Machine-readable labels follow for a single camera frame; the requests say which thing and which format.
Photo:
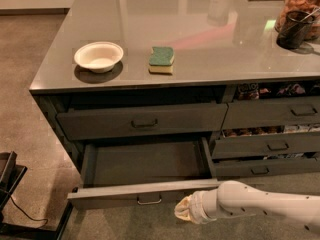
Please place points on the black mesh cup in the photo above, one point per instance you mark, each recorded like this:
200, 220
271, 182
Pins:
294, 30

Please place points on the white paper bowl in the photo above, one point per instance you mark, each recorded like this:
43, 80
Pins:
99, 57

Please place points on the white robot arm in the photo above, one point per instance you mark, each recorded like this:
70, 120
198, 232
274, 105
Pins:
232, 199

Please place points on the glass jar of snacks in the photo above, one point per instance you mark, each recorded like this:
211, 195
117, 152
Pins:
308, 6

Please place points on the grey drawer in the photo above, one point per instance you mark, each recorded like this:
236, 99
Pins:
272, 112
143, 174
267, 167
139, 121
230, 147

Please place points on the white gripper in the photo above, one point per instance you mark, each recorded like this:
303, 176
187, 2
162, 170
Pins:
197, 206

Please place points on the green yellow sponge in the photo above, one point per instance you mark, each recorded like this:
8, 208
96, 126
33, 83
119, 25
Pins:
161, 60

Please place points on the snack packets in drawer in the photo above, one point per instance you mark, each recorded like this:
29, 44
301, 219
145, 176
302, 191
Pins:
254, 91

